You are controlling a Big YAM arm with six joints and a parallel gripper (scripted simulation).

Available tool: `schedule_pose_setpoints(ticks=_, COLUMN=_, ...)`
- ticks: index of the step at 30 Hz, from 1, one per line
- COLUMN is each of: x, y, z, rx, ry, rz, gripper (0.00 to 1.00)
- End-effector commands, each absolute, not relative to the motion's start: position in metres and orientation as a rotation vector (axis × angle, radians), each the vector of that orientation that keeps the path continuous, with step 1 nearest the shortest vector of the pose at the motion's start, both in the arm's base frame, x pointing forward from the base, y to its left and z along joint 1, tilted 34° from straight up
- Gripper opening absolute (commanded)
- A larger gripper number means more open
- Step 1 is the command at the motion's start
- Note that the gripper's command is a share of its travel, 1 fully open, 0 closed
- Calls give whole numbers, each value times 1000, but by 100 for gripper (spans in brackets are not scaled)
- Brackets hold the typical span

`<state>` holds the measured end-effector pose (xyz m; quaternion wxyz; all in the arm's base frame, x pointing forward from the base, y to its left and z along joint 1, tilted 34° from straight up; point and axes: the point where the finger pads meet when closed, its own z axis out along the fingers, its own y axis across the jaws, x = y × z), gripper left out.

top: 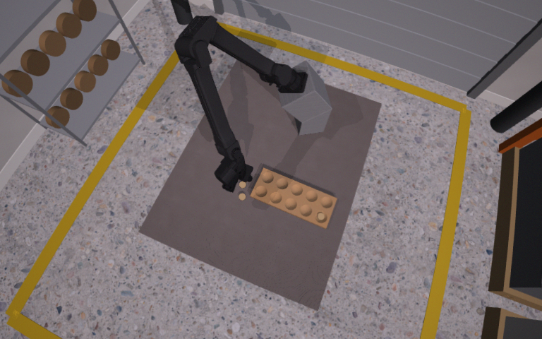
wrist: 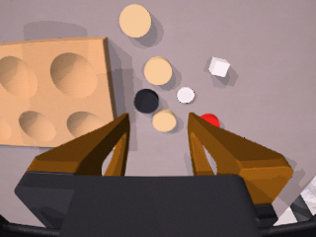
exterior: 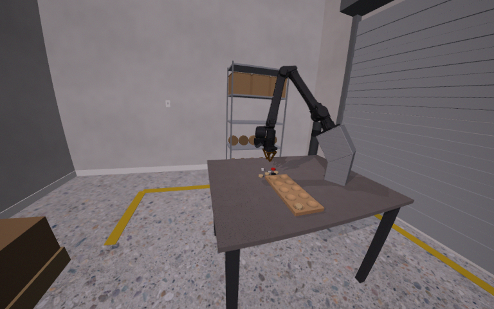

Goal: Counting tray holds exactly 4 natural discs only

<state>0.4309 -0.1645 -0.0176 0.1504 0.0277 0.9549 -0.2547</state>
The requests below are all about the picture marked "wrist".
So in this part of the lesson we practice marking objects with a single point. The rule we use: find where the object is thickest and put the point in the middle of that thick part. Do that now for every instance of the tan wooden disc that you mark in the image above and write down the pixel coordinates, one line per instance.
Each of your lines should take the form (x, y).
(164, 120)
(135, 20)
(158, 70)

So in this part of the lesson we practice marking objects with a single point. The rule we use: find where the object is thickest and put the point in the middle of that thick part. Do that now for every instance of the red disc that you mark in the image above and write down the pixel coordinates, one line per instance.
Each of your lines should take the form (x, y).
(211, 118)

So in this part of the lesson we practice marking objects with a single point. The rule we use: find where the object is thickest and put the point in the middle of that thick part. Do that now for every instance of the black round disc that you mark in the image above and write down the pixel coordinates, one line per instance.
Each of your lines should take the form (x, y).
(146, 101)

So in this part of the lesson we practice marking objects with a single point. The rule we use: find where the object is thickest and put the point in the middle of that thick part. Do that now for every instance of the white cube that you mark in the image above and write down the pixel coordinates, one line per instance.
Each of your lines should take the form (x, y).
(218, 66)

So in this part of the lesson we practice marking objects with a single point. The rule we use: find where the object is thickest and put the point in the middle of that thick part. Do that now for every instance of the white disc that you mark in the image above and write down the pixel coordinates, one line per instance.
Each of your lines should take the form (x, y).
(185, 94)

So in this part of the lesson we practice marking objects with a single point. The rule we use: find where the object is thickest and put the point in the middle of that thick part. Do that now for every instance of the orange tray with round pockets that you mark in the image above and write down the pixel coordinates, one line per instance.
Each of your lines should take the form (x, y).
(54, 90)

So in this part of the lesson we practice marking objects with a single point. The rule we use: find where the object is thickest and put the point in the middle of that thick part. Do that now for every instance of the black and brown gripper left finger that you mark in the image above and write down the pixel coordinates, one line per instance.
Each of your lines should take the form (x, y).
(85, 154)

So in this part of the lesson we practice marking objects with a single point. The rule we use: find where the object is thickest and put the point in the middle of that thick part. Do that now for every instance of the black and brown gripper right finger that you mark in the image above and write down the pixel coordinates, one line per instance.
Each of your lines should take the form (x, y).
(264, 171)

